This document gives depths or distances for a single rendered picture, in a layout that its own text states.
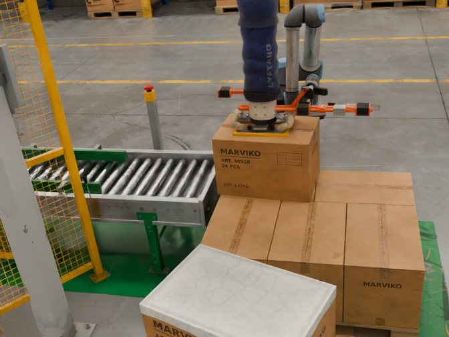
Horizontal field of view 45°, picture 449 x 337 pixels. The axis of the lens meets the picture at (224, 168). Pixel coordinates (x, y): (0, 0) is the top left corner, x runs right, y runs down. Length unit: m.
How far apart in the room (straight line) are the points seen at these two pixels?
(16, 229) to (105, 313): 0.95
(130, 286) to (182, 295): 1.74
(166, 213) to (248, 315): 1.67
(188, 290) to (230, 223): 1.22
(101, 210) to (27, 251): 0.79
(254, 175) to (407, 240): 0.98
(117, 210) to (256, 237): 1.00
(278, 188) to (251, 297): 1.46
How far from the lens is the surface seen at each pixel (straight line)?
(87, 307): 3.72
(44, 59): 3.22
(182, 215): 3.48
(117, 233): 4.32
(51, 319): 3.32
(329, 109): 3.33
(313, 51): 3.89
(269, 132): 3.32
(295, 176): 3.32
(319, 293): 2.03
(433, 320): 3.48
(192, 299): 2.04
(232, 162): 3.38
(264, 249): 3.02
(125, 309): 3.62
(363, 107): 3.30
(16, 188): 2.87
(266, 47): 3.18
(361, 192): 3.51
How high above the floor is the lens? 2.37
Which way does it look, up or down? 28 degrees down
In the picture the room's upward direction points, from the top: 6 degrees counter-clockwise
